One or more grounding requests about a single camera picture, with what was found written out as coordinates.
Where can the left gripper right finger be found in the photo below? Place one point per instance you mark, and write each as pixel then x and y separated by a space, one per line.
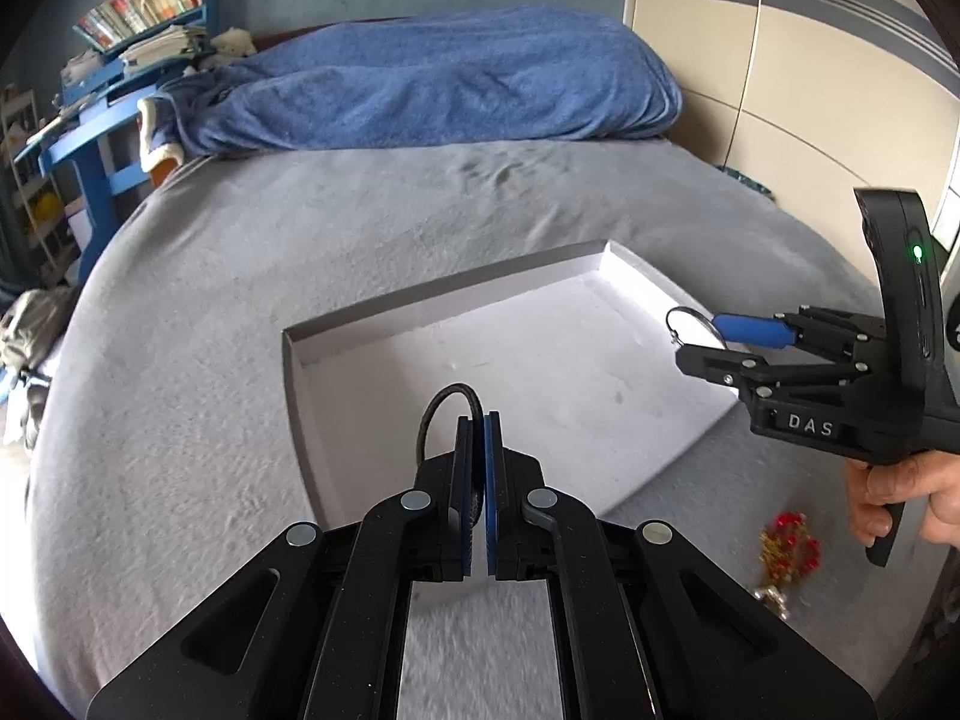
pixel 645 624

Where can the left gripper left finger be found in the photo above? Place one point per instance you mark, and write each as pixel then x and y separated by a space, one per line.
pixel 314 625

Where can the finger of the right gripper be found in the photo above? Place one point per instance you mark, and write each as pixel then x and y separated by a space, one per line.
pixel 826 333
pixel 804 375

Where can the thin silver bangle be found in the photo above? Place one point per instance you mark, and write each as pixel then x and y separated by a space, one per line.
pixel 687 325

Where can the red bead gold jewelry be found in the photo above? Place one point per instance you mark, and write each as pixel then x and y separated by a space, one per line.
pixel 788 555

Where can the person's right hand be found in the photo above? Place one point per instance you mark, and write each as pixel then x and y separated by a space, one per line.
pixel 931 476

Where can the grey shallow cardboard box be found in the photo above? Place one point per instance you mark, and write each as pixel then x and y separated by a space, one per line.
pixel 568 345

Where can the grey bed cover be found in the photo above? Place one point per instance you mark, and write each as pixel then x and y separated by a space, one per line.
pixel 165 461

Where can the blue folded blanket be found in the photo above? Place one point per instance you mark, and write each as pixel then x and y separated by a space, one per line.
pixel 523 73

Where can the white plush toy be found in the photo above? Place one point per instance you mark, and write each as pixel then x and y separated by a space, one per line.
pixel 230 46

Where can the blue desk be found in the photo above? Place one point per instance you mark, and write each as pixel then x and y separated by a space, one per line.
pixel 94 107

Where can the stack of papers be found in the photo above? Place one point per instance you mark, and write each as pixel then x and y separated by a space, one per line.
pixel 178 42

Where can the row of books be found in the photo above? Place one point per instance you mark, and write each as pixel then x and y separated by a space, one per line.
pixel 115 22

